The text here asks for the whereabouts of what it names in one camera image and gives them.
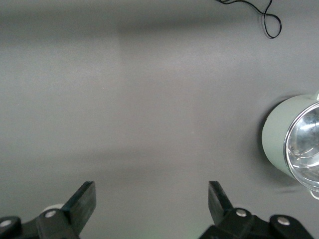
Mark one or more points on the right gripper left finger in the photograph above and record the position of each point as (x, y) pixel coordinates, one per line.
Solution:
(77, 211)

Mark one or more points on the shiny pot lid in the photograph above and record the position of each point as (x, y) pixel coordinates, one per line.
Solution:
(304, 144)

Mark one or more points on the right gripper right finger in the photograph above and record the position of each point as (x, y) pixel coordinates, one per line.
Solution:
(219, 206)

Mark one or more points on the sage green cooking pot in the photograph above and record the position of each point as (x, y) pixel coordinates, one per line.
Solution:
(275, 129)

